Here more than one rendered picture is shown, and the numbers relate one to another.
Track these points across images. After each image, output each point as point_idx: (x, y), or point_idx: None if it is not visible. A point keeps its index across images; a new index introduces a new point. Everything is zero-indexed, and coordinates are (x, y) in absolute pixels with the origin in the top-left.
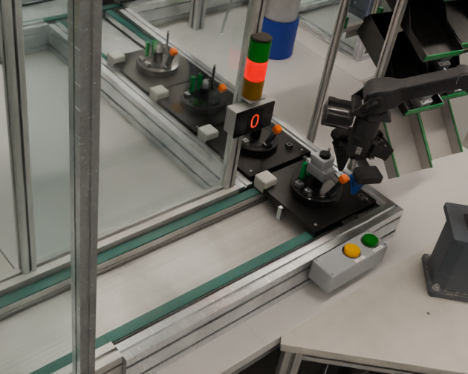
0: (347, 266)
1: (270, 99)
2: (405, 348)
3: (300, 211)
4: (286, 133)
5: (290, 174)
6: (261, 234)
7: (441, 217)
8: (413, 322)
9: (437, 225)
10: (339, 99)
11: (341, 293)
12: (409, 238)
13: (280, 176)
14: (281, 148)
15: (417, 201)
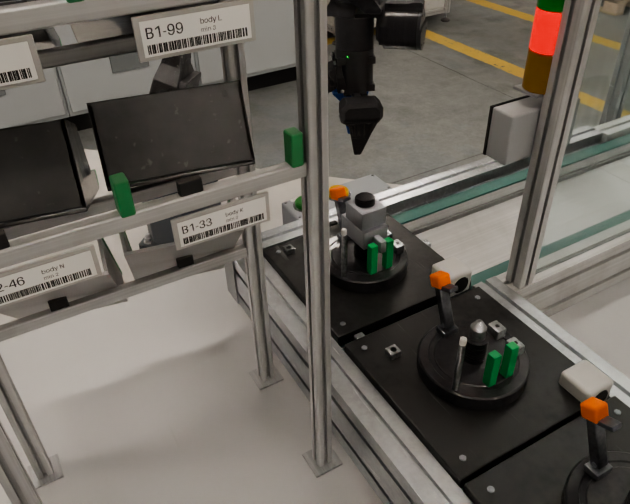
0: (350, 181)
1: (498, 107)
2: (295, 182)
3: (398, 232)
4: (386, 411)
5: (401, 291)
6: (450, 248)
7: (116, 321)
8: (272, 200)
9: (139, 306)
10: (405, 3)
11: None
12: (204, 286)
13: (421, 286)
14: (408, 351)
15: (133, 351)
